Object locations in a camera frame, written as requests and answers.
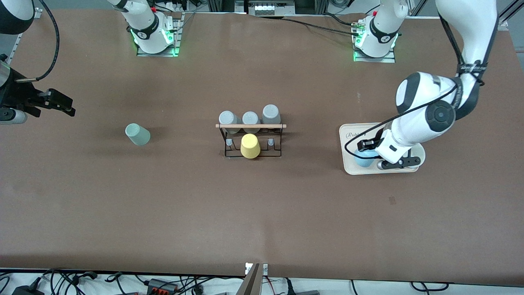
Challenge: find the light blue cup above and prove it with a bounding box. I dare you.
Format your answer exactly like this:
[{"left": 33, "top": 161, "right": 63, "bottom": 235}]
[{"left": 354, "top": 148, "right": 379, "bottom": 168}]

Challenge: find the mint green cup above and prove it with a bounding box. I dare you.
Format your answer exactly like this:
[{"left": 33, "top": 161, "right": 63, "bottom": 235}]
[{"left": 125, "top": 123, "right": 151, "bottom": 146}]

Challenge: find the beige tray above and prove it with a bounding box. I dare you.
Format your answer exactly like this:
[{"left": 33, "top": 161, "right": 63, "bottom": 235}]
[{"left": 339, "top": 122, "right": 422, "bottom": 176}]

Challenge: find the white bowl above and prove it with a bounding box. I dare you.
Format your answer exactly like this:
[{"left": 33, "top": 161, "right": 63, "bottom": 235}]
[{"left": 409, "top": 143, "right": 426, "bottom": 169}]

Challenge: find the grey cup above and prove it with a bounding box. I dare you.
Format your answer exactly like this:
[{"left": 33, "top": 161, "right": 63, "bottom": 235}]
[
  {"left": 219, "top": 111, "right": 242, "bottom": 134},
  {"left": 262, "top": 104, "right": 281, "bottom": 125},
  {"left": 242, "top": 111, "right": 261, "bottom": 134}
]

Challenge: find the yellow cup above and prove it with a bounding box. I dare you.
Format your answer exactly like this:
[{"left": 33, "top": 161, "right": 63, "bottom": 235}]
[{"left": 240, "top": 134, "right": 261, "bottom": 159}]

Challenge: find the grey power strip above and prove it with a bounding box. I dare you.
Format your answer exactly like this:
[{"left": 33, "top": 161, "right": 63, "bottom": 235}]
[{"left": 248, "top": 0, "right": 295, "bottom": 16}]

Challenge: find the black power plug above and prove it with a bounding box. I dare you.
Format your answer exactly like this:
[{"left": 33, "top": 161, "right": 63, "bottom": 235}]
[{"left": 11, "top": 285, "right": 45, "bottom": 295}]

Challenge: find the black adapter with orange plugs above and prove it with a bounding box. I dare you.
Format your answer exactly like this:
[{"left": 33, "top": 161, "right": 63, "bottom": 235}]
[{"left": 147, "top": 279, "right": 179, "bottom": 295}]

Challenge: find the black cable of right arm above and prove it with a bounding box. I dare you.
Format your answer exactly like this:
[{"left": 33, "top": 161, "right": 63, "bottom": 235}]
[{"left": 16, "top": 0, "right": 61, "bottom": 83}]

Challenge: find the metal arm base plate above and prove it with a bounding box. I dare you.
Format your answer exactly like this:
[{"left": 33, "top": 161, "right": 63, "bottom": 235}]
[
  {"left": 353, "top": 16, "right": 397, "bottom": 63},
  {"left": 136, "top": 12, "right": 181, "bottom": 57}
]

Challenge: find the black wire cup rack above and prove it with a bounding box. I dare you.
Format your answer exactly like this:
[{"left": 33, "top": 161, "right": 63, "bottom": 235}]
[{"left": 215, "top": 122, "right": 287, "bottom": 159}]

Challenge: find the long black table cable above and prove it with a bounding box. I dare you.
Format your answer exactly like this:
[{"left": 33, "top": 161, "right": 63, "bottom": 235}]
[{"left": 282, "top": 17, "right": 361, "bottom": 35}]

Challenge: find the short black table cable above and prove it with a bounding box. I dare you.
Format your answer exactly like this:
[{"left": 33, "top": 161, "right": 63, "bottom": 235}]
[{"left": 323, "top": 12, "right": 357, "bottom": 26}]

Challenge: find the looped black floor cable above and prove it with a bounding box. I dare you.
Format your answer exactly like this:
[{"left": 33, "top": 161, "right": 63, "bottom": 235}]
[{"left": 409, "top": 281, "right": 451, "bottom": 292}]

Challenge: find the white bracket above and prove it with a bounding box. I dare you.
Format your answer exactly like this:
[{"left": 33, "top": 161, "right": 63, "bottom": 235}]
[{"left": 245, "top": 263, "right": 269, "bottom": 276}]

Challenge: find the tangled black floor cable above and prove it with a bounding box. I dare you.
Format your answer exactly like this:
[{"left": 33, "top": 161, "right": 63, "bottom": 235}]
[{"left": 41, "top": 268, "right": 99, "bottom": 295}]

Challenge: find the brown camera post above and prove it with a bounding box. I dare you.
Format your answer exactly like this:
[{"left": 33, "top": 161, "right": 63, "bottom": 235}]
[{"left": 235, "top": 263, "right": 262, "bottom": 295}]

